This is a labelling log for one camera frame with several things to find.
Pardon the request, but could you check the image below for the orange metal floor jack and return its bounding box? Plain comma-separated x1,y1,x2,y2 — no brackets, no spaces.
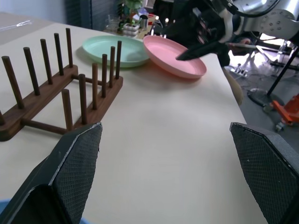
271,92,299,131

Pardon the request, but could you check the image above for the brown wooden dish rack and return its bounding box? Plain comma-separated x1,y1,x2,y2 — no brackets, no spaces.
0,28,124,142

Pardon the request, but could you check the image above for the silver metal cup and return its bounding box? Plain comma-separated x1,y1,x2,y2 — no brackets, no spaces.
139,14,150,30

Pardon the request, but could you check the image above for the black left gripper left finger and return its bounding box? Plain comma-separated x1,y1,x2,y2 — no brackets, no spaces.
0,122,103,224

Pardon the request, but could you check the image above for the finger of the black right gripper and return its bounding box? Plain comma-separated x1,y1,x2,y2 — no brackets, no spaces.
160,20,196,37
176,41,226,62

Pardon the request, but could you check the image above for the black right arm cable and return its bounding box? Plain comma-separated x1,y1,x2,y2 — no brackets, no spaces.
224,0,285,17

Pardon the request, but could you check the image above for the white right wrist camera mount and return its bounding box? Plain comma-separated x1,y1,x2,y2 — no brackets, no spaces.
218,8,242,44

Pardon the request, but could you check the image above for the green potted plant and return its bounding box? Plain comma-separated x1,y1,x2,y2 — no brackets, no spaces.
118,0,144,37

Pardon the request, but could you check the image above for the green plate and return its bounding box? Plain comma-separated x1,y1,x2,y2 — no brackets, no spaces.
82,35,150,69

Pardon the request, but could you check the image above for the clear glass jar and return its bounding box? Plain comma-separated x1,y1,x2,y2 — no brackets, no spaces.
105,14,121,32

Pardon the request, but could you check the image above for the black floor stand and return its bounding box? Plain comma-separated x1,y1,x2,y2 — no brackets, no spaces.
247,45,299,108

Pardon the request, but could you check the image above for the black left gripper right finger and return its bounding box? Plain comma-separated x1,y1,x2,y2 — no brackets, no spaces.
229,121,299,224

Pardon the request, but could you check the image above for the pink plate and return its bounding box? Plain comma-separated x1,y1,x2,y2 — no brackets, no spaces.
142,35,207,80

